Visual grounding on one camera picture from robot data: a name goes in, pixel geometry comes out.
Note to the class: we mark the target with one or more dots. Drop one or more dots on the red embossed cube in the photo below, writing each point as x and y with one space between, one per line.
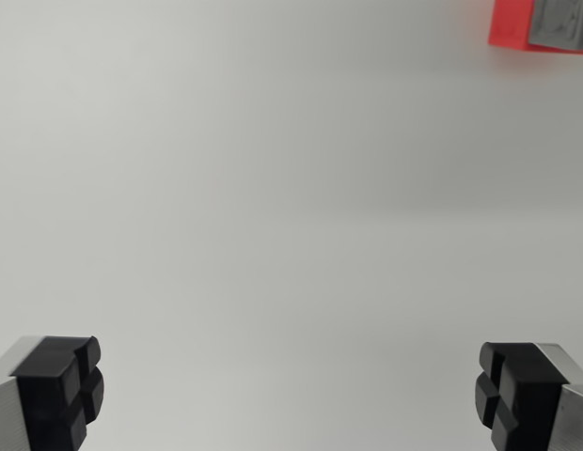
510 23

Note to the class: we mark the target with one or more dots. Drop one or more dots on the grey embossed cube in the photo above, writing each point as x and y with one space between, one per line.
559 23

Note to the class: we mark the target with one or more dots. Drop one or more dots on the black-padded silver gripper left finger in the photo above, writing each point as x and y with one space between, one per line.
42 390

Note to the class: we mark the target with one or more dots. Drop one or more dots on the black-padded silver gripper right finger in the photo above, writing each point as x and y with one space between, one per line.
526 390

